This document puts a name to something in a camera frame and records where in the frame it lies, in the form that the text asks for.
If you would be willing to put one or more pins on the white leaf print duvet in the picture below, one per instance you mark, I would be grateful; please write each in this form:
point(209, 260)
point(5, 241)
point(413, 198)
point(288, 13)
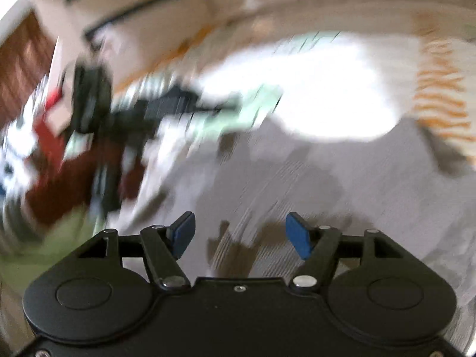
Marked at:
point(316, 93)

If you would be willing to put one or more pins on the grey knit hoodie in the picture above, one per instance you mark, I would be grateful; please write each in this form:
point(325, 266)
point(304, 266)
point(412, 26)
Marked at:
point(372, 200)

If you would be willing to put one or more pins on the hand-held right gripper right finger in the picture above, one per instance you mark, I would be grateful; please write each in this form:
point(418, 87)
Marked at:
point(299, 236)

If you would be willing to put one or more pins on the wooden bed frame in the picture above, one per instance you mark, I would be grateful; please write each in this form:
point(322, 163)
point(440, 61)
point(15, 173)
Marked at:
point(148, 11)

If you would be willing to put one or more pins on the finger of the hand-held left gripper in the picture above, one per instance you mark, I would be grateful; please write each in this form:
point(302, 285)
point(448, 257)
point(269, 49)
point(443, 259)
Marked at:
point(171, 104)

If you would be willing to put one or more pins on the green cloth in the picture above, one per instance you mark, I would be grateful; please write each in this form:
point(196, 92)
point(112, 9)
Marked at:
point(44, 238)

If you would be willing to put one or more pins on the red and white cloth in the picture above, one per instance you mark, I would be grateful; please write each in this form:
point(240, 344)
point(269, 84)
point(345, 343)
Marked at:
point(48, 137)

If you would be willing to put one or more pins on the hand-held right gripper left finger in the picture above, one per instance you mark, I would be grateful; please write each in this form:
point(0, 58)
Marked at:
point(184, 230)

